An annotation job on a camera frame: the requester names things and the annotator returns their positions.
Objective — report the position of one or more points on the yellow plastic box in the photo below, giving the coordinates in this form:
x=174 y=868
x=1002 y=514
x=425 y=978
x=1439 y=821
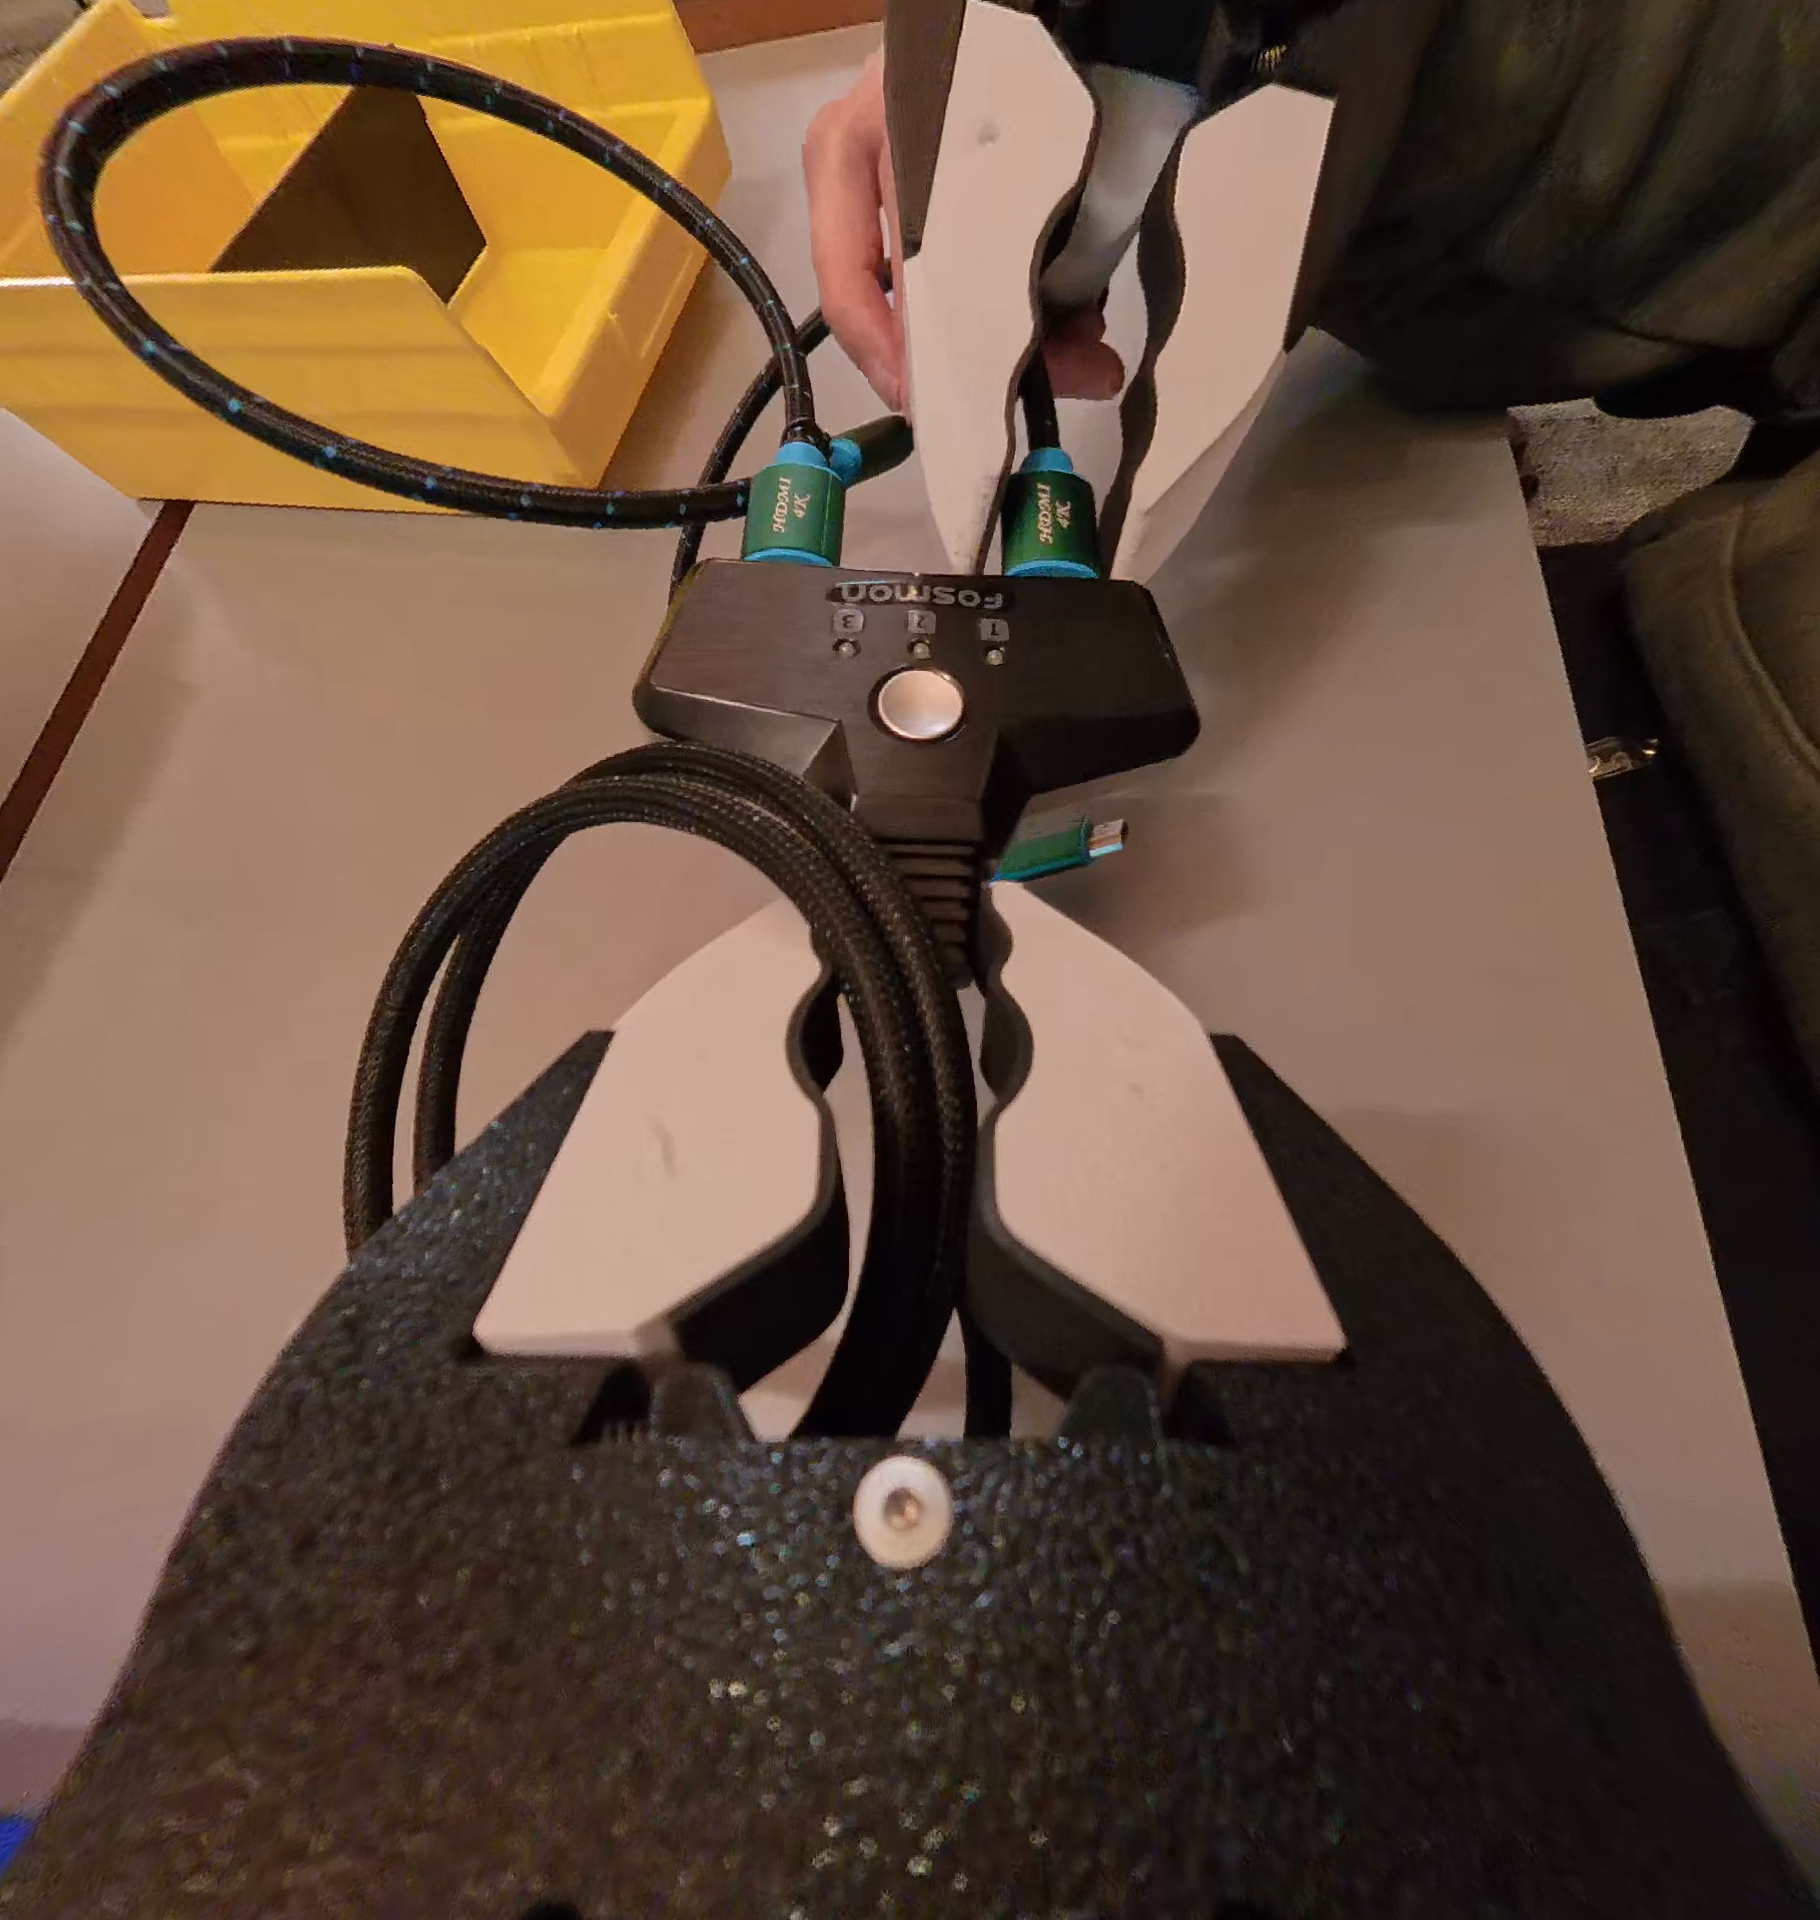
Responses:
x=326 y=343

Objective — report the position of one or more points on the person's right hand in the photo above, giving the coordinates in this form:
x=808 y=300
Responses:
x=855 y=241

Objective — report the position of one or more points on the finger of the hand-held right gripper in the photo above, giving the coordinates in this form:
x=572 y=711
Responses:
x=1241 y=270
x=982 y=304

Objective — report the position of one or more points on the small metal buckle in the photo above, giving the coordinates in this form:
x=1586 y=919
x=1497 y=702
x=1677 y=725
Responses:
x=1621 y=759

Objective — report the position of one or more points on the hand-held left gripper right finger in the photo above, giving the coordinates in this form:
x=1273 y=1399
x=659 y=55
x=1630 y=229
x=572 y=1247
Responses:
x=1165 y=1166

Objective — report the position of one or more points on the person's leg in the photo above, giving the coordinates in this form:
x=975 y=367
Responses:
x=1780 y=750

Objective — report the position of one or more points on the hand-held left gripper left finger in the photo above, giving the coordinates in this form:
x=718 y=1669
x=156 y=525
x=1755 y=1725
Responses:
x=655 y=1155

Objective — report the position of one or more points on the person's right forearm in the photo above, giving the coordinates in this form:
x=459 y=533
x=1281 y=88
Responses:
x=1571 y=181

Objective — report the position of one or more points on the grey desk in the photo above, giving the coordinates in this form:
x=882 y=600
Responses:
x=1374 y=897

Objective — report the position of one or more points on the brown wooden strip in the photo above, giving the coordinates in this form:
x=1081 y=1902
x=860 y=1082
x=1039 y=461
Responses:
x=70 y=721

